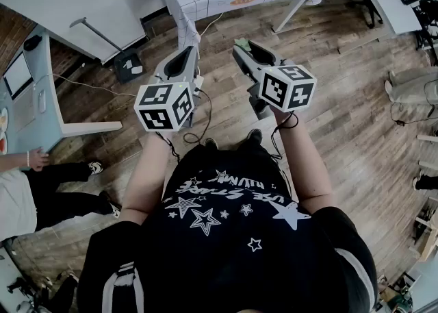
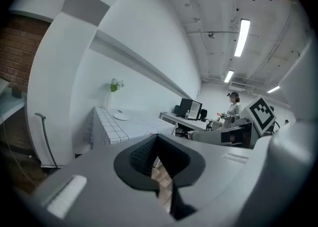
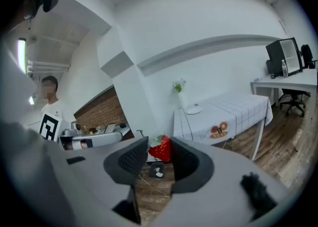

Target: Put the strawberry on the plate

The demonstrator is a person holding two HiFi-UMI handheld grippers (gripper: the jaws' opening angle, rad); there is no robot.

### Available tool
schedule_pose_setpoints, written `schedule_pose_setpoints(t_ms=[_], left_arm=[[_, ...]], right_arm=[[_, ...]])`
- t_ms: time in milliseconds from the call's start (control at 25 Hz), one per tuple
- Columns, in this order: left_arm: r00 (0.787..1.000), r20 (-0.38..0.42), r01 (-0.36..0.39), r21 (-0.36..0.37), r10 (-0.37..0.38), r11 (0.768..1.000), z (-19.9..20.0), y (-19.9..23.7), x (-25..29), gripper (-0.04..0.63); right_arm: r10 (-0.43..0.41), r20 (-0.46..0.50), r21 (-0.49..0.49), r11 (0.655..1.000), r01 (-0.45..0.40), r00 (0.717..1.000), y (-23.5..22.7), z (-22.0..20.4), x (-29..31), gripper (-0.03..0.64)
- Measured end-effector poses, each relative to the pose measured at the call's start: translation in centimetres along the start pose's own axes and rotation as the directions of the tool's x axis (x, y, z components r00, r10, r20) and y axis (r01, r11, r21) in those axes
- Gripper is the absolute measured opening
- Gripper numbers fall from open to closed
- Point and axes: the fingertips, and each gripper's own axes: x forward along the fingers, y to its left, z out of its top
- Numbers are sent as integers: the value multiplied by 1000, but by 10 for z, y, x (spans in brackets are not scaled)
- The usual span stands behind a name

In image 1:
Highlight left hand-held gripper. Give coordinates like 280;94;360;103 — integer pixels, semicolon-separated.
133;46;205;133

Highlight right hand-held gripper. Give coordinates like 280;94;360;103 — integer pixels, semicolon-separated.
232;40;318;121

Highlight person's right forearm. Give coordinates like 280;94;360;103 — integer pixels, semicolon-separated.
273;109;335;210

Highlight person's left forearm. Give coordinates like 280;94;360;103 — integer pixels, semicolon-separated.
119;130;174;225

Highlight person's black trousers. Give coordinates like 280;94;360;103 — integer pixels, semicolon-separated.
204;139;274;165

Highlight pale blue desk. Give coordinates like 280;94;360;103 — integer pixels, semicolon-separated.
0;30;123;155

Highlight small round black object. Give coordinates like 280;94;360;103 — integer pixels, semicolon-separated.
23;36;42;51

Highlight person's black star-print shirt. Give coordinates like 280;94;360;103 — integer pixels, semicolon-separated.
77;143;379;313

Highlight light wooden rack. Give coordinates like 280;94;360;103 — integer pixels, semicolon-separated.
412;132;438;263

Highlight left hand-held gripper black cable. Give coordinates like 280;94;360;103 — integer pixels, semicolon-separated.
167;88;214;162

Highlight hand-held gripper black cable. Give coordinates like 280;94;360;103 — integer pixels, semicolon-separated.
167;88;214;162
270;112;299;203

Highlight right hand-held gripper black cable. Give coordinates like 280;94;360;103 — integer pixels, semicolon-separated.
270;112;299;203

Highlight thin white cable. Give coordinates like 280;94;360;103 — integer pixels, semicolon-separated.
32;72;138;97

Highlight black cable with adapter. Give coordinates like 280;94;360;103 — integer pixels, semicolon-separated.
389;78;438;127

